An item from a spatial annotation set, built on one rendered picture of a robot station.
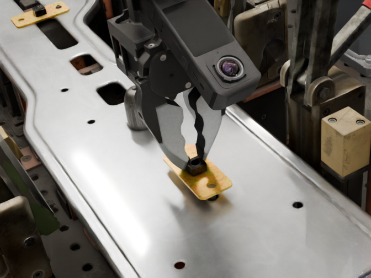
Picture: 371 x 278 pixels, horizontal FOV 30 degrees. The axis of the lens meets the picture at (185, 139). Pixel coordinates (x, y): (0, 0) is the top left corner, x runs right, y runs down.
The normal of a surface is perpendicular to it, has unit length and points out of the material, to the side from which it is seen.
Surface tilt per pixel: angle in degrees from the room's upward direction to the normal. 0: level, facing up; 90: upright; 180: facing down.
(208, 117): 89
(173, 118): 89
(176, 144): 89
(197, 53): 29
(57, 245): 0
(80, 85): 0
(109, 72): 0
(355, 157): 90
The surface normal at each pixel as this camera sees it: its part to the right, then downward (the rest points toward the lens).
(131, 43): -0.86, 0.39
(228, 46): 0.17, -0.47
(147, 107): 0.49, 0.48
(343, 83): -0.11, -0.78
